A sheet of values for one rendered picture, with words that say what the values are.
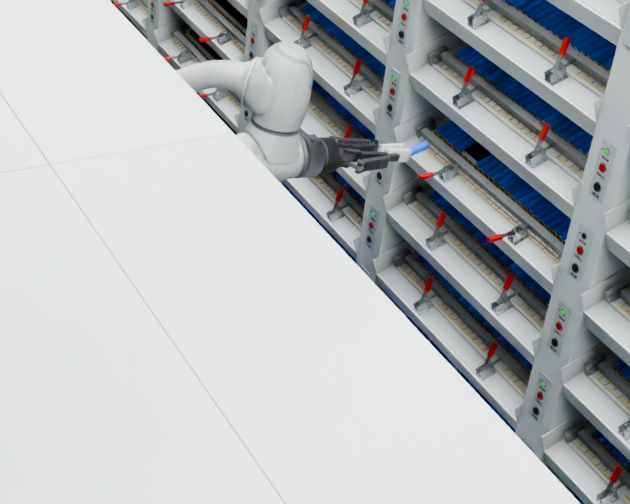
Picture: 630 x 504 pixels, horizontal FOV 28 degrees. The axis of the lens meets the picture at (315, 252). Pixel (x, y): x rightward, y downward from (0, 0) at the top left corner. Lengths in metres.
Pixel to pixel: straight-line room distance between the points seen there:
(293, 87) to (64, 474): 1.86
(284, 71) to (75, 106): 1.51
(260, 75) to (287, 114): 0.09
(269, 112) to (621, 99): 0.67
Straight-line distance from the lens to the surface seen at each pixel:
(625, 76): 2.35
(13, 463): 0.65
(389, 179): 3.06
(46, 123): 0.93
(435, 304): 3.09
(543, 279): 2.65
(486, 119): 2.75
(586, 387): 2.66
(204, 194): 0.85
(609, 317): 2.55
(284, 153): 2.51
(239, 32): 3.81
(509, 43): 2.65
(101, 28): 1.07
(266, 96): 2.46
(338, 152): 2.61
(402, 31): 2.92
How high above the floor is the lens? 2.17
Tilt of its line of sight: 34 degrees down
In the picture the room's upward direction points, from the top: 7 degrees clockwise
